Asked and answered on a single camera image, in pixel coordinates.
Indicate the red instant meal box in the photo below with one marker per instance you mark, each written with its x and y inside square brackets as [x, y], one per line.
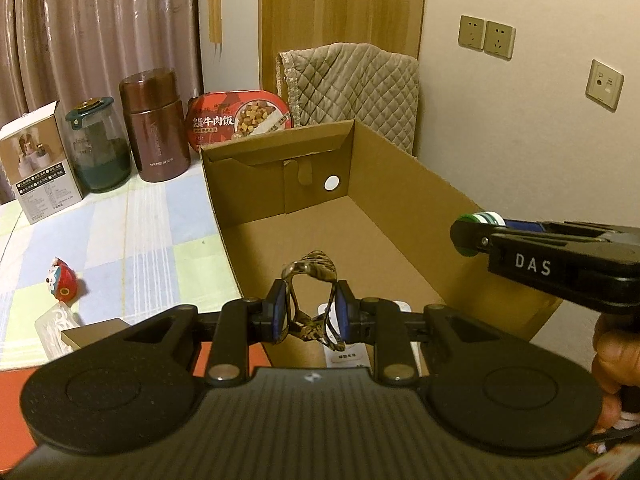
[225, 120]

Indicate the white product box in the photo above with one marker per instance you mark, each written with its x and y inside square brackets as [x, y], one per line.
[45, 180]

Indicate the wooden door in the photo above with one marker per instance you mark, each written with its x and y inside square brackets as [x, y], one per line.
[340, 0]

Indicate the brown thermos flask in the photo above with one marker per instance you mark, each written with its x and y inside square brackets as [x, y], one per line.
[160, 135]

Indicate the brown cardboard box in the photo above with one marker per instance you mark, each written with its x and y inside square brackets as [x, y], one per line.
[400, 240]

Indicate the person's right hand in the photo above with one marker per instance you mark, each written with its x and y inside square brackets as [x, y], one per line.
[610, 360]

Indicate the red white toy figure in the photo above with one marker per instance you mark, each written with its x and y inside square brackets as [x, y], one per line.
[67, 282]

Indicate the mauve patterned curtain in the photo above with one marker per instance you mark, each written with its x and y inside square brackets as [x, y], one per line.
[75, 25]

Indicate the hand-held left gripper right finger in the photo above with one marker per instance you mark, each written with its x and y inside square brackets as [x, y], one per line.
[342, 310]

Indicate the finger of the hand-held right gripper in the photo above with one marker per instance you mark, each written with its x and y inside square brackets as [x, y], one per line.
[467, 237]
[525, 226]

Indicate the pastel checkered tablecloth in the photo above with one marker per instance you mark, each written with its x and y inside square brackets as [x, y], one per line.
[150, 240]

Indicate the wooden wall hanging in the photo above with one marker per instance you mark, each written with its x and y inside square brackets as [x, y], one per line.
[215, 10]

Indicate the beige wall antenna plate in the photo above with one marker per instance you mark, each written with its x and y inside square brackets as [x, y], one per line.
[605, 85]

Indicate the quilted beige chair cover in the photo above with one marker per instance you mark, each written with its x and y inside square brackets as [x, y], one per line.
[350, 85]

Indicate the person's right forearm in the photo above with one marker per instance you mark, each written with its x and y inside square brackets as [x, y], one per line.
[617, 465]

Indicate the long white remote control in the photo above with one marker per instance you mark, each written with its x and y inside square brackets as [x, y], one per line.
[345, 357]

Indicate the green glass jar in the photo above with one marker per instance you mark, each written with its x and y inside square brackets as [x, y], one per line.
[100, 160]

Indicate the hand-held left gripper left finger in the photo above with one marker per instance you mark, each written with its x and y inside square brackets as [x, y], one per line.
[280, 310]

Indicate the beige wall socket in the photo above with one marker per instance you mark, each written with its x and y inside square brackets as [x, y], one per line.
[471, 32]
[500, 39]

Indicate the clear plastic case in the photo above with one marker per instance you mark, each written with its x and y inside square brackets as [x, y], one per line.
[52, 325]

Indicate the white square wall plate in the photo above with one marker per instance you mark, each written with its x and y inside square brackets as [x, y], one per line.
[95, 334]

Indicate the small white bottle green cap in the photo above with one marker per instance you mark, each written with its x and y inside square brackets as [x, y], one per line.
[492, 219]

